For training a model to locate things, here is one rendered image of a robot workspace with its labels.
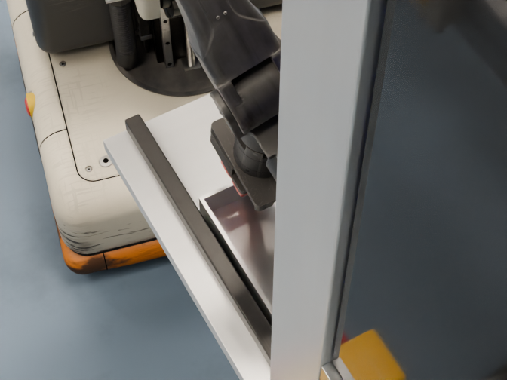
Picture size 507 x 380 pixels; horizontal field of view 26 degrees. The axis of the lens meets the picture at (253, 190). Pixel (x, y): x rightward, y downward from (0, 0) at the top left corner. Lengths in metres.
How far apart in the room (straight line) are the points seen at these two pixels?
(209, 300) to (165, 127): 0.22
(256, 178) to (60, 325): 1.10
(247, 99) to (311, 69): 0.40
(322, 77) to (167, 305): 1.63
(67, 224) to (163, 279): 0.28
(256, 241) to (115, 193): 0.79
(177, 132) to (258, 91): 0.33
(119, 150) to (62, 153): 0.75
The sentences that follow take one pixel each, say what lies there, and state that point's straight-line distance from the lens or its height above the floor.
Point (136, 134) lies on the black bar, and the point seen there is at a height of 0.90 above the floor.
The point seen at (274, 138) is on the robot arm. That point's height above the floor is 1.10.
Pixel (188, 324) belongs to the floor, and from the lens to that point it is 2.09.
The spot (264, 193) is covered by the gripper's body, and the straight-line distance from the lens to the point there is 1.07.
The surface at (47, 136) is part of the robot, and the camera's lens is 2.01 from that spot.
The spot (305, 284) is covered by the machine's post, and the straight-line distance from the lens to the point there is 0.68.
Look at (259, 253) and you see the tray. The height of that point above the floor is 0.88.
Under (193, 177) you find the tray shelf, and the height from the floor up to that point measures 0.88.
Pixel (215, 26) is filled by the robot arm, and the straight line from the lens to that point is 0.88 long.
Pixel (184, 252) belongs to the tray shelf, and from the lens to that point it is 1.16.
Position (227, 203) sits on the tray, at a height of 0.89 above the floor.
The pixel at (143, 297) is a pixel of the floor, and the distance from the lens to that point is 2.12.
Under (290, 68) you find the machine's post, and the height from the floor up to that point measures 1.47.
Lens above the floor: 1.89
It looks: 58 degrees down
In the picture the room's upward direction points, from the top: straight up
